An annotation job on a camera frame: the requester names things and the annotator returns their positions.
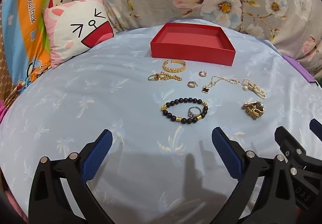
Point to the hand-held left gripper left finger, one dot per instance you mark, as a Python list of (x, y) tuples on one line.
[(99, 153)]

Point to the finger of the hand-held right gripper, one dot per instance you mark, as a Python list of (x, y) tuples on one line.
[(284, 136), (317, 129)]

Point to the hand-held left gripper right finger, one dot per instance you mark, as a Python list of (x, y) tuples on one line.
[(226, 153)]

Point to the gold wristwatch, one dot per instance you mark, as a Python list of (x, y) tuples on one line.
[(254, 110)]

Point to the red cardboard box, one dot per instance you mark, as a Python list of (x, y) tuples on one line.
[(191, 53)]

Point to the light blue palm print sheet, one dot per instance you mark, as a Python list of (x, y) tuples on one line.
[(100, 93)]

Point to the purple flat object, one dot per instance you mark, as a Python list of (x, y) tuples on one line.
[(299, 68)]

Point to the small gold hoop earring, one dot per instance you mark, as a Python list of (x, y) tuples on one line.
[(201, 74), (189, 85)]

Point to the white cat face pillow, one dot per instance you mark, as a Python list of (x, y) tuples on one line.
[(75, 25)]

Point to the colourful cartoon printed blanket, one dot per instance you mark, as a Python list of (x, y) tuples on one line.
[(27, 12)]

